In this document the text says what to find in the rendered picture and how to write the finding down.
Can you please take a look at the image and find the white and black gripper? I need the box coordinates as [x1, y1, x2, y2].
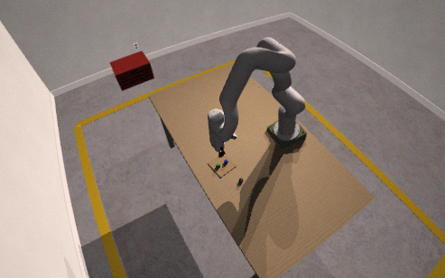
[209, 137, 225, 158]

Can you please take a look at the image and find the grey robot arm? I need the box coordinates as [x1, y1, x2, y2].
[208, 37, 306, 142]

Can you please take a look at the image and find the brown flat mat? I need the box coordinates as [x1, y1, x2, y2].
[209, 154, 236, 177]

